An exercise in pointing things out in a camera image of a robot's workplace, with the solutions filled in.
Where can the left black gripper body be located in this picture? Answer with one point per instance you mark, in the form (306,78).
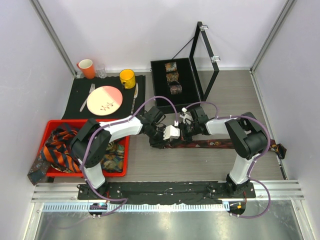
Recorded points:
(156,132)

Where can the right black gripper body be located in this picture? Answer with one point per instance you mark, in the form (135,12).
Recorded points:
(185,128)

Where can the dark red patterned tie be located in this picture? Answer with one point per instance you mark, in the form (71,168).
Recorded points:
(279,149)

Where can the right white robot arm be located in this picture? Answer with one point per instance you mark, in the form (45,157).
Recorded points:
(250,140)

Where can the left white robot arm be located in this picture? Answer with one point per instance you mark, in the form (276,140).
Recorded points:
(90,143)

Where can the black tie box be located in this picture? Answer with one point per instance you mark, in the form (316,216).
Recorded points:
(190,90)

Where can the rolled tie bottom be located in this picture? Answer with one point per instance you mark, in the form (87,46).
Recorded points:
(175,89)

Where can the rolled tie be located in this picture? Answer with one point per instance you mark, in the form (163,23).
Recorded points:
(175,89)
(172,77)
(170,67)

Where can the silver knife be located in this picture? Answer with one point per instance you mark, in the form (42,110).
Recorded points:
(134,98)

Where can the teal floral tie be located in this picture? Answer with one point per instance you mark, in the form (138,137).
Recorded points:
(113,159)

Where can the rolled tie middle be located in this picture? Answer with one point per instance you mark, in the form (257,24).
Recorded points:
(172,77)

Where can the pink cream plate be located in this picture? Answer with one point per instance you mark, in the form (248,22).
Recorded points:
(104,100)

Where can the yellow mug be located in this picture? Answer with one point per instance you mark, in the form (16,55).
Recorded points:
(127,78)

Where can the rolled tie top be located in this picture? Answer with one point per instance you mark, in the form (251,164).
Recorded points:
(170,67)

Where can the silver fork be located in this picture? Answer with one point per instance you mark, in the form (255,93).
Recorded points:
(92,88)

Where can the red plastic bin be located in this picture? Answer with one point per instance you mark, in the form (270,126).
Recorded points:
(78,123)

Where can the clear glass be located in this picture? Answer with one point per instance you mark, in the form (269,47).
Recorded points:
(101,71)

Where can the black placemat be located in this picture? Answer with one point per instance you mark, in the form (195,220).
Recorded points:
(80,89)

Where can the orange cup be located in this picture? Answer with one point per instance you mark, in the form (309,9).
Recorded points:
(87,68)

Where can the orange navy striped tie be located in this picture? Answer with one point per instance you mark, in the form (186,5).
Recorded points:
(57,150)

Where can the black box lid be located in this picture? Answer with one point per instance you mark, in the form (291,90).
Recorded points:
(203,61)

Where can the navy speckled tie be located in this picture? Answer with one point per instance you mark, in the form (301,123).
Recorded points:
(38,170)

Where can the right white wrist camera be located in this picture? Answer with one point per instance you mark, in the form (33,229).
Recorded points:
(185,117)

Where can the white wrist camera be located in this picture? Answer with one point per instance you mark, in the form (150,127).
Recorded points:
(185,117)
(171,131)

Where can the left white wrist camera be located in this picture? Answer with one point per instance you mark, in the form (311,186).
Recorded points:
(171,131)

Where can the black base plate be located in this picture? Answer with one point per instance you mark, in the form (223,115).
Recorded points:
(173,192)

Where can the white cable duct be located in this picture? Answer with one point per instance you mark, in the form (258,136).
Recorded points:
(97,207)

